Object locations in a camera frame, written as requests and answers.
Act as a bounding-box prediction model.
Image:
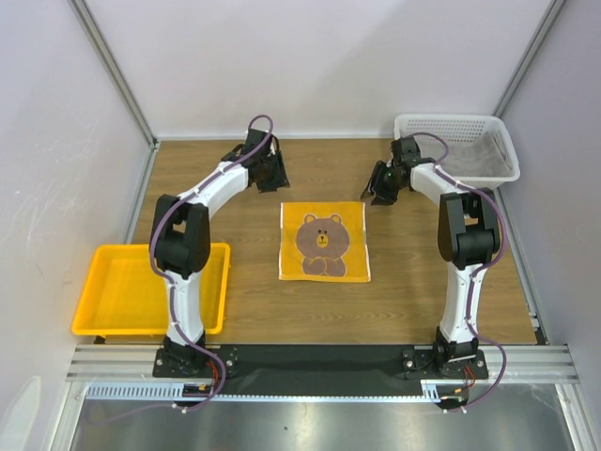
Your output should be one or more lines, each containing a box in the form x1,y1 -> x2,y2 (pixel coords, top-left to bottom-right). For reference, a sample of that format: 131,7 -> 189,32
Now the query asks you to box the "brown towel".
278,201 -> 371,283

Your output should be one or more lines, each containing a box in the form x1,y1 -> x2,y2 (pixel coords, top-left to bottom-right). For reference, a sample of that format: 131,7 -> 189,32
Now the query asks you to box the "white perforated basket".
393,114 -> 520,190

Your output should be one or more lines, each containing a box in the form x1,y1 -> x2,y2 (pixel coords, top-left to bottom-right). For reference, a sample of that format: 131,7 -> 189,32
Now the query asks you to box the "grey towel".
441,132 -> 513,179

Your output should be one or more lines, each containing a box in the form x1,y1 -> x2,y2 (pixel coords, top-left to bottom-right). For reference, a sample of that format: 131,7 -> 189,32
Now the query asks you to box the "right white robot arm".
362,132 -> 506,378

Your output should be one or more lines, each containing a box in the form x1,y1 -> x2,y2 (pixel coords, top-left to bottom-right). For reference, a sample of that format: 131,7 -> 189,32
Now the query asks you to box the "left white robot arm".
149,128 -> 289,376

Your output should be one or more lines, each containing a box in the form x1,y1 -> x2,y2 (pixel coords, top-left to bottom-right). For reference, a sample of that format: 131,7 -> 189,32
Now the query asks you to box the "yellow plastic bin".
71,242 -> 231,337

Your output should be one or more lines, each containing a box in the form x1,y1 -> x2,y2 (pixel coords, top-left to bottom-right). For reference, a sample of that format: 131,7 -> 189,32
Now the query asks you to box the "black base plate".
152,344 -> 488,397

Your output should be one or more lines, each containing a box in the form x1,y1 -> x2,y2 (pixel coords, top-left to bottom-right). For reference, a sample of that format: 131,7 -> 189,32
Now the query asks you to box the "aluminium frame rail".
67,0 -> 158,149

